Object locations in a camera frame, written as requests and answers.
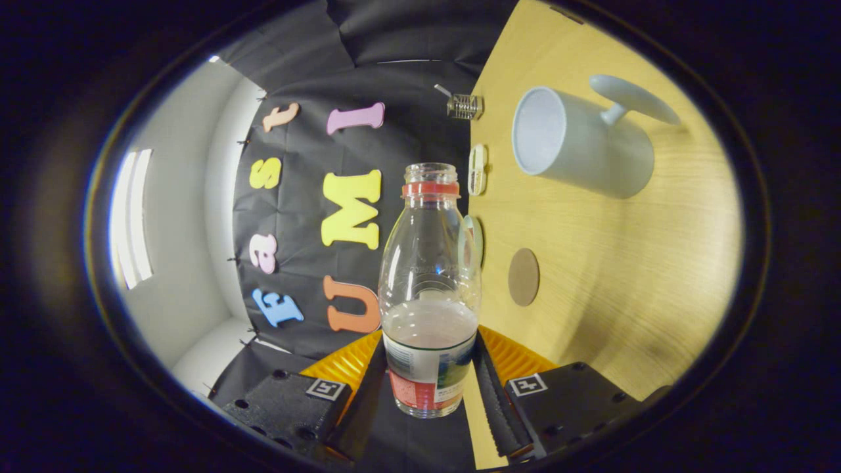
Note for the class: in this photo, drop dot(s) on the black backdrop cloth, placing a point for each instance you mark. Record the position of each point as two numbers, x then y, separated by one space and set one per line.
302 217

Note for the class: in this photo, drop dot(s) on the pale green plate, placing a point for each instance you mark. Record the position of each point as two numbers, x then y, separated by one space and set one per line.
478 240

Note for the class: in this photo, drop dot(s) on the round brown coaster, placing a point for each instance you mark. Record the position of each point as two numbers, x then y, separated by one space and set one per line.
523 277

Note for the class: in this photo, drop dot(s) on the white divided dish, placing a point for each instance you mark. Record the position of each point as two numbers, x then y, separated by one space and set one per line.
477 169

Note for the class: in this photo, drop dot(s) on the wooden table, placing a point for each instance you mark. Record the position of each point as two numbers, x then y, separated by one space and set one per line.
624 276

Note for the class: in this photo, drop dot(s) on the white spoon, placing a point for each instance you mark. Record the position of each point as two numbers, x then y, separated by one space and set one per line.
442 90

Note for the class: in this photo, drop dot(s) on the clear juice bottle red label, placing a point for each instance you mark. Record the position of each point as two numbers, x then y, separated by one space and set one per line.
430 348

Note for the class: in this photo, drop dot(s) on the long ceiling light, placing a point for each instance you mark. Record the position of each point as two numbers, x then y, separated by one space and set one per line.
130 217

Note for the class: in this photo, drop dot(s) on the small clear glass container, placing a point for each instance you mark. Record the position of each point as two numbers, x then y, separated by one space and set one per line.
466 107

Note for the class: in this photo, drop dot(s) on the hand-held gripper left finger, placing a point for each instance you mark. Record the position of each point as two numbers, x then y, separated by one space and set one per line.
358 420

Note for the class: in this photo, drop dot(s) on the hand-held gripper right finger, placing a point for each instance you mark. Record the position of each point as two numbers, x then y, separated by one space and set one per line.
499 407

